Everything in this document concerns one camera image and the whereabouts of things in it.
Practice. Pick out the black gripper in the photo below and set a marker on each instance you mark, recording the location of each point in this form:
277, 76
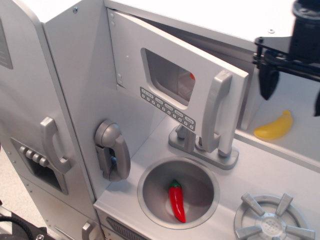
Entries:
282, 54

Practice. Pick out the silver microwave door handle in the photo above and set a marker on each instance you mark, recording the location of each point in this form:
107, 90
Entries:
218, 91

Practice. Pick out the grey toy microwave door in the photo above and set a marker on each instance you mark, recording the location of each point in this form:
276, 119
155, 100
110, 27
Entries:
155, 66

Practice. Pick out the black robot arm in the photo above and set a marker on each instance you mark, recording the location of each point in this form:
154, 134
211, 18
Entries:
307, 21

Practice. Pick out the yellow toy banana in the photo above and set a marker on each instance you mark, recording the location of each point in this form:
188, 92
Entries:
276, 129

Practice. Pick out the red toy sushi piece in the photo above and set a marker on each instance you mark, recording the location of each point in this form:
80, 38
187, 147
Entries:
192, 76

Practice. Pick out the grey toy faucet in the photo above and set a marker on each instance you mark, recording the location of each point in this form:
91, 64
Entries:
184, 140

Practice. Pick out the grey toy stove burner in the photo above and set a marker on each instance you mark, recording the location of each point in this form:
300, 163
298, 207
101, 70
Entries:
268, 217

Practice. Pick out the silver toy sink bowl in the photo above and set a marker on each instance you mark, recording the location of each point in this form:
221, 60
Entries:
200, 189

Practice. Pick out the red toy chili pepper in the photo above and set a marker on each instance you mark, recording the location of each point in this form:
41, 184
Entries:
176, 198

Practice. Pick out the grey toy telephone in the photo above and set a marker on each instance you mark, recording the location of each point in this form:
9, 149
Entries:
112, 152

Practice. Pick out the grey oven vent panel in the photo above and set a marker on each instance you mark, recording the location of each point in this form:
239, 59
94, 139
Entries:
124, 231

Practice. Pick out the grey toy fridge door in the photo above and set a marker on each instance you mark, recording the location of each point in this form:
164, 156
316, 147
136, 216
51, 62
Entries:
29, 92

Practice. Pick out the grey toy ice dispenser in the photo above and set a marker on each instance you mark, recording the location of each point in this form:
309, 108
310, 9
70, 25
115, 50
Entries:
39, 166

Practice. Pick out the silver lower door handle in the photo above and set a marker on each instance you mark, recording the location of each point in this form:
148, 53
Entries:
90, 231

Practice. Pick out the silver fridge door handle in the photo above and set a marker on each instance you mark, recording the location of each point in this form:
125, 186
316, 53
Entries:
48, 129

